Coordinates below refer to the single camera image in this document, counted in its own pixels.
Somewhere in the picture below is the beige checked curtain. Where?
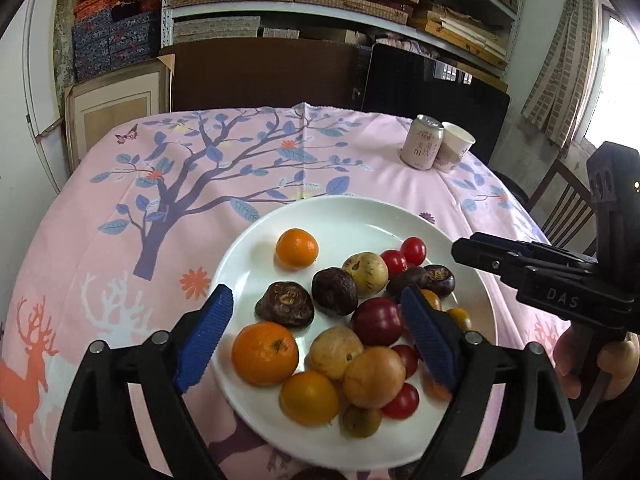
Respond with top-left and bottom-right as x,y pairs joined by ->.
520,0 -> 608,143

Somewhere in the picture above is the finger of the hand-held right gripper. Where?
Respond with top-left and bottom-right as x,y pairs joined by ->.
452,239 -> 531,286
470,234 -> 598,267

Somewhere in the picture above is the dark red plum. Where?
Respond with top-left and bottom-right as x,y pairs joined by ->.
350,296 -> 405,347

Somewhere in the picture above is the stack of pale wooden boxes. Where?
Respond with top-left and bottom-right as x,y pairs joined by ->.
410,2 -> 511,78

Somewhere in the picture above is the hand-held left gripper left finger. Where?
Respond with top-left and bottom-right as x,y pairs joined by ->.
52,284 -> 234,480

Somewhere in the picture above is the person's right hand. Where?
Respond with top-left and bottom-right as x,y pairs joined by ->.
556,330 -> 640,402

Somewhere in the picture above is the black glossy panel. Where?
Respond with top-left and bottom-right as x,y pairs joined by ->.
360,42 -> 511,163

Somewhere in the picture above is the yellow passion fruit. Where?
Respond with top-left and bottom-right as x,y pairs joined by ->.
343,346 -> 406,409

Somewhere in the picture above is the dark slatted wooden chair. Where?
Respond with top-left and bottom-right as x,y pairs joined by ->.
527,159 -> 601,251

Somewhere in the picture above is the pale pink drink can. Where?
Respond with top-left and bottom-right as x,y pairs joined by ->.
400,115 -> 445,170

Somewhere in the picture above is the white framed window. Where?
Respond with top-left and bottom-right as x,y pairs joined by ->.
575,0 -> 640,161

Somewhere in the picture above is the stack of blue patterned boxes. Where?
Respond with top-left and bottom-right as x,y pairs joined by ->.
72,0 -> 163,81

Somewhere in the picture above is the orange mandarin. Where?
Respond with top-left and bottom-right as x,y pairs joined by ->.
231,322 -> 300,387
275,228 -> 320,270

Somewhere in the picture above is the pale yellow pepino melon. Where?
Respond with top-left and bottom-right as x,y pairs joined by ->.
306,326 -> 365,381

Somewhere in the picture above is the dark brown wooden board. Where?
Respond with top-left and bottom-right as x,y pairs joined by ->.
160,40 -> 371,113

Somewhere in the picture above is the white round plate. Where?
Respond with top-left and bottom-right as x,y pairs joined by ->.
210,195 -> 498,471

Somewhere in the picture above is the pink floral cloth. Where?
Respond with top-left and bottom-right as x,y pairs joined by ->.
375,35 -> 426,54

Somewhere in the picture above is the white paper cup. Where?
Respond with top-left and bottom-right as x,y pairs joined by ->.
434,121 -> 475,173

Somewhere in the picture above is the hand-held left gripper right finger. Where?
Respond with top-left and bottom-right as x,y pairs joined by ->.
400,284 -> 583,480

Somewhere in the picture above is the pink deer print tablecloth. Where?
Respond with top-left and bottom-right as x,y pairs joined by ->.
0,102 -> 581,480

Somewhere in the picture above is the beige picture frame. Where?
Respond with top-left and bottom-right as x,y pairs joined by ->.
64,57 -> 173,171

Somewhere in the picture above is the red cherry tomato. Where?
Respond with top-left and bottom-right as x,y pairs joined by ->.
382,382 -> 421,421
381,250 -> 408,278
391,344 -> 420,380
401,237 -> 427,264

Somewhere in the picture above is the small olive passion fruit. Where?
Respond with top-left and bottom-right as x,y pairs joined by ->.
341,405 -> 383,438

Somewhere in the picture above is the white leaning panel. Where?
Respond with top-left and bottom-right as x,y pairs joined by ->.
22,0 -> 68,191

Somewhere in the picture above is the white metal shelf rack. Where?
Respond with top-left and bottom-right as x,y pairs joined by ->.
160,0 -> 526,81

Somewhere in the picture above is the dark brown water chestnut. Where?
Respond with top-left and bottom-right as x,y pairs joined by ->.
422,265 -> 456,295
255,281 -> 316,323
386,266 -> 428,303
311,267 -> 359,317

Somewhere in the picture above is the striped pepino melon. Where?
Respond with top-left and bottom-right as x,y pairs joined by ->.
342,252 -> 389,297

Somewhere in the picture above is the marble patterned panel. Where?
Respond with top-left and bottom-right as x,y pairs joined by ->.
52,0 -> 76,86

